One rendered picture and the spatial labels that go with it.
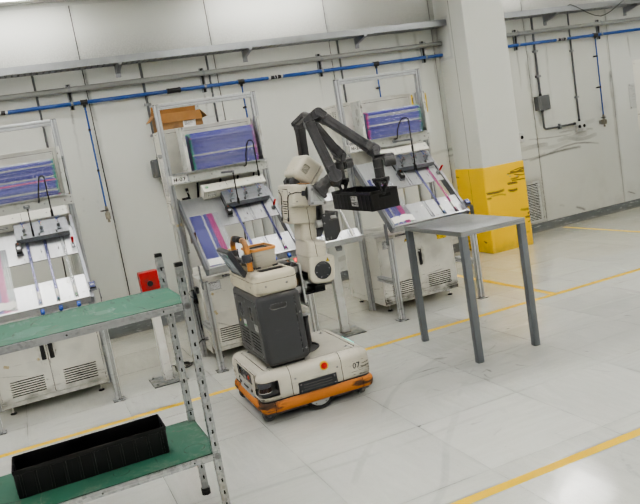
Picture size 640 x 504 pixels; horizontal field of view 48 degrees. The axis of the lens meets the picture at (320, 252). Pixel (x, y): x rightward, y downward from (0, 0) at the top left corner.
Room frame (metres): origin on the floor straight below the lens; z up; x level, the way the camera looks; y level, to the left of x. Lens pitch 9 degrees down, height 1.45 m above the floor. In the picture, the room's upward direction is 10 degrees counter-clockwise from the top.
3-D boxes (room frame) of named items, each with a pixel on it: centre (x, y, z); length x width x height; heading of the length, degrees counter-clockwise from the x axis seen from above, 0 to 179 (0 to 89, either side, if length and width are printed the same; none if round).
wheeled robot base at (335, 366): (4.13, 0.24, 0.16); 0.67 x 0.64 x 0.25; 110
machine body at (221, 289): (5.60, 0.69, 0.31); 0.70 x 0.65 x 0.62; 112
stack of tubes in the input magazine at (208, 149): (5.51, 0.59, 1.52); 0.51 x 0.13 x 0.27; 112
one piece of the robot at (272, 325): (4.10, 0.32, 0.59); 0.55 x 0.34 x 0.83; 20
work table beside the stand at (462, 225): (4.55, -0.91, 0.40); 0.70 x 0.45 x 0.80; 20
